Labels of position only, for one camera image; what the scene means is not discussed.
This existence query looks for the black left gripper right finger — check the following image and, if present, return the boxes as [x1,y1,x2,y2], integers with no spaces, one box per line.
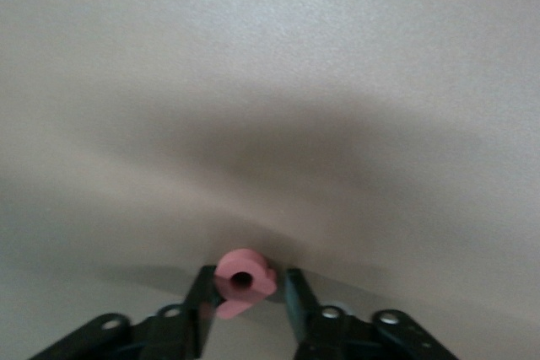
[285,267,459,360]

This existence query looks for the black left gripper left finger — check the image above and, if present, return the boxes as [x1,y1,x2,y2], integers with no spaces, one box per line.
[29,265,224,360]

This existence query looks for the red foam letter b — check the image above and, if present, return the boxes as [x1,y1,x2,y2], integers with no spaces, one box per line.
[213,248,278,321]

